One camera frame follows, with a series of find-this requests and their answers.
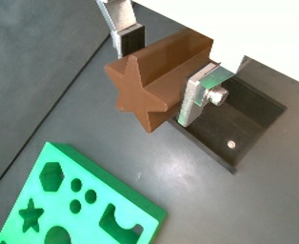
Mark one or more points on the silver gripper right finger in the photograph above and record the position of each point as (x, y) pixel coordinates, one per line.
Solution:
(202, 89)

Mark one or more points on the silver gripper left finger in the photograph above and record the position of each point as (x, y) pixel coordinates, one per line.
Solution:
(126, 31)

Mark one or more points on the brown star prism object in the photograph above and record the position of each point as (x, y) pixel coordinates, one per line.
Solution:
(150, 76)

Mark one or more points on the dark grey curved fixture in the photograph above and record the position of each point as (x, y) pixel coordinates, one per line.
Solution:
(226, 130)

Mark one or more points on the green shape sorter block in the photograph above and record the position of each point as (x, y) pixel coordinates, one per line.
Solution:
(73, 203)

